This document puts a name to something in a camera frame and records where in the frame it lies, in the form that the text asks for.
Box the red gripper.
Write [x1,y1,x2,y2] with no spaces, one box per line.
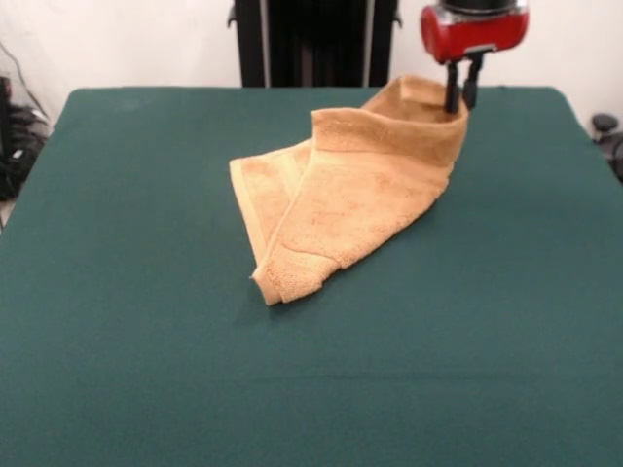
[420,5,531,115]

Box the tan terry towel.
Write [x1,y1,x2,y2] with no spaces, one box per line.
[228,75,471,307]

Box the dark stand base with knob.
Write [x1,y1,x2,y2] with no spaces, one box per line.
[591,113,623,185]
[0,75,50,201]

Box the dark green table cloth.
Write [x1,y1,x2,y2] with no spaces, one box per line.
[0,85,623,467]

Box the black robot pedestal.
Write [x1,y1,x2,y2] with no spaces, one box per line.
[226,0,404,89]

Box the thin grey cable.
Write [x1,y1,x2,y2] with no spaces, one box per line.
[0,41,50,119]

